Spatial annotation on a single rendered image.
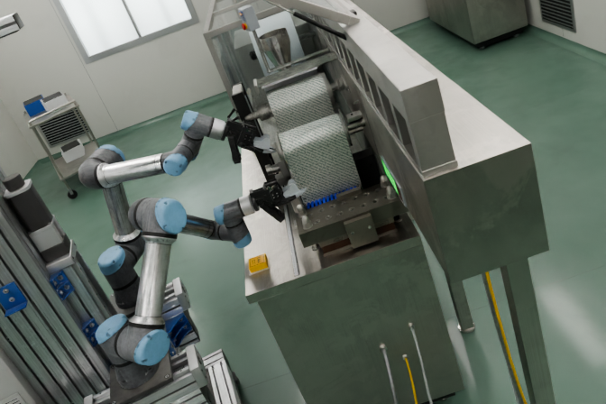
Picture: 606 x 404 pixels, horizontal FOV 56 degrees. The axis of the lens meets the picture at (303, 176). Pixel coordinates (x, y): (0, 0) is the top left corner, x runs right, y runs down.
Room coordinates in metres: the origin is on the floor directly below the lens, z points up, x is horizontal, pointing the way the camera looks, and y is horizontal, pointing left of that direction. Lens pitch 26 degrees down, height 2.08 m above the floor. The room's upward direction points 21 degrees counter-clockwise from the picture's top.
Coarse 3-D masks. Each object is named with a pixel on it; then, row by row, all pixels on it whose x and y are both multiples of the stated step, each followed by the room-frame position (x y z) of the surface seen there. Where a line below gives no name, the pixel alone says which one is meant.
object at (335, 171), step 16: (320, 160) 1.93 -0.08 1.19; (336, 160) 1.93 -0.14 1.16; (352, 160) 1.93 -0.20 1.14; (304, 176) 1.94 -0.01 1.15; (320, 176) 1.94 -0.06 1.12; (336, 176) 1.93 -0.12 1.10; (352, 176) 1.93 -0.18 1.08; (304, 192) 1.94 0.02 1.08; (320, 192) 1.94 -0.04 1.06; (336, 192) 1.93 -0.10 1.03
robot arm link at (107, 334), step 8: (112, 320) 1.63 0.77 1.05; (120, 320) 1.61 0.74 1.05; (128, 320) 1.63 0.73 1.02; (104, 328) 1.60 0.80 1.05; (112, 328) 1.58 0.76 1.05; (120, 328) 1.58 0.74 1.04; (96, 336) 1.58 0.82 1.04; (104, 336) 1.56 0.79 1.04; (112, 336) 1.56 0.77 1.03; (104, 344) 1.57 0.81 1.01; (112, 344) 1.55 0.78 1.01; (112, 352) 1.55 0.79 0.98; (112, 360) 1.57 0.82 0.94; (120, 360) 1.56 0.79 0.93
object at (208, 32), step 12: (216, 0) 4.13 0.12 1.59; (216, 12) 3.55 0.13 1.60; (264, 12) 2.96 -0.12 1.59; (276, 12) 2.95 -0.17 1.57; (228, 24) 2.97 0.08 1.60; (240, 24) 2.96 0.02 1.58; (204, 36) 2.97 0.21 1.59; (216, 60) 2.97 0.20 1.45; (228, 84) 2.97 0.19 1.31; (240, 120) 2.97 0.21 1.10
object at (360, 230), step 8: (360, 216) 1.73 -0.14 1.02; (368, 216) 1.71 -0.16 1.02; (344, 224) 1.72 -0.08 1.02; (352, 224) 1.72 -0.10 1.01; (360, 224) 1.71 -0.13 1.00; (368, 224) 1.71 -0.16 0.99; (352, 232) 1.71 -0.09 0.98; (360, 232) 1.72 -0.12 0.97; (368, 232) 1.71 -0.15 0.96; (376, 232) 1.71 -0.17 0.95; (352, 240) 1.72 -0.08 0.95; (360, 240) 1.72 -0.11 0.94; (368, 240) 1.71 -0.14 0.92; (376, 240) 1.71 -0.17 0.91
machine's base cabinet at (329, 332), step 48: (336, 288) 1.68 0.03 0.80; (384, 288) 1.67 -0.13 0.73; (432, 288) 1.67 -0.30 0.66; (288, 336) 1.69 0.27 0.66; (336, 336) 1.69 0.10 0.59; (384, 336) 1.68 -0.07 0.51; (432, 336) 1.67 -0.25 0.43; (336, 384) 1.69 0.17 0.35; (384, 384) 1.68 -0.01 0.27; (432, 384) 1.67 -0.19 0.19
